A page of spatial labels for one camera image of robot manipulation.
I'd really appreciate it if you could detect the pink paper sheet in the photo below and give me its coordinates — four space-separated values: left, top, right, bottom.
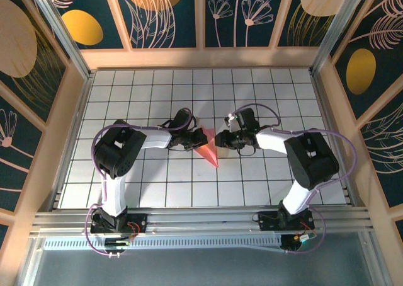
192 127 220 168

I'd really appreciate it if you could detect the black controller board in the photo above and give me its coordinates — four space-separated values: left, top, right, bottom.
103 237 132 248
281 232 319 253

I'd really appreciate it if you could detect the thin black right gripper cable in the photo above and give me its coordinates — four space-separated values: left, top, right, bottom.
236 144 256 156

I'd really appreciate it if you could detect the long aluminium mounting rail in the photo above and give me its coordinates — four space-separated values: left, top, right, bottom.
30 206 377 236

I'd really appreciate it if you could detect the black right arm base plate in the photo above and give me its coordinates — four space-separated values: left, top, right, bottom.
258 210 315 232

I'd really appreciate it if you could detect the aluminium side rail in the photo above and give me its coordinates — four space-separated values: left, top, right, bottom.
310 70 358 207
47 71 95 211

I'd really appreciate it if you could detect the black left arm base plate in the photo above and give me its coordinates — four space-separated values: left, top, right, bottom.
90 213 149 235

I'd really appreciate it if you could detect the orange wire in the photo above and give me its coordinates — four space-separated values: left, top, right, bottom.
125 222 141 238
298 220 315 236

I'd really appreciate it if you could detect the white slotted cable duct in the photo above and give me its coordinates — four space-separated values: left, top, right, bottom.
42 236 284 251

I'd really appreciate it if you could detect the flower outlines wall panel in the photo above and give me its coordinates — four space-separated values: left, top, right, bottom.
204 0 288 49

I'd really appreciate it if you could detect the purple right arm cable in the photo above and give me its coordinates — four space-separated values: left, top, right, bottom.
234 103 358 255

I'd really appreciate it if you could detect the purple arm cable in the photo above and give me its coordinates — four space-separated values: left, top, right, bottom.
84 106 198 258
234 103 358 255

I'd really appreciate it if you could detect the yellow oval fern wall panel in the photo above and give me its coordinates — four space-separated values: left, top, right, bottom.
333 0 403 120

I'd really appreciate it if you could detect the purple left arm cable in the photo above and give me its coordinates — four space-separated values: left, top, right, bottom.
84 106 198 258

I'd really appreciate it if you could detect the aluminium corner post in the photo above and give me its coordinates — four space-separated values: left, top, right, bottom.
310 0 369 76
26 0 94 79

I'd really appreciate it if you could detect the leaf outlines wall panel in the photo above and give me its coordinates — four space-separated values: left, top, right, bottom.
360 100 403 209

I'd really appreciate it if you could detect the yellow ovals wall panel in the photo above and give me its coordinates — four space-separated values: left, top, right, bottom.
42 0 125 50

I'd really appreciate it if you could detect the single flower wall panel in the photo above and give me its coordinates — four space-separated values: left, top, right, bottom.
0 96 43 213

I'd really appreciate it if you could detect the large beige disc wall panel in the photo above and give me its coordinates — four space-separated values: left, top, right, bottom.
0 0 69 123

